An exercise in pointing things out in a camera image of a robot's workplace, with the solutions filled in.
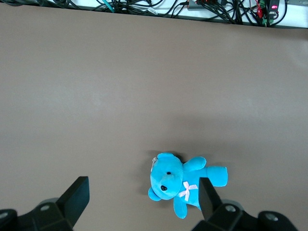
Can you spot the blue teddy bear plush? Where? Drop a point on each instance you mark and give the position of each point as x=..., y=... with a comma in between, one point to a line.
x=166, y=178

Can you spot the green circuit board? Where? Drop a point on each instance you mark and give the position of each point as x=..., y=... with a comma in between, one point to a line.
x=264, y=21

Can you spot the grey usb hub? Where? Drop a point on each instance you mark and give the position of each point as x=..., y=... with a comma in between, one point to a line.
x=193, y=6

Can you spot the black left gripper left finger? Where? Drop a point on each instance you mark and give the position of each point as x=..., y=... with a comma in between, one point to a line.
x=72, y=202

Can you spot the black device with red display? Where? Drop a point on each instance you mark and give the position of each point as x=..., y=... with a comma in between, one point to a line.
x=273, y=12

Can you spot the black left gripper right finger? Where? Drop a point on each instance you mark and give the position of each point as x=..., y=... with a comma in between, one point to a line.
x=209, y=204

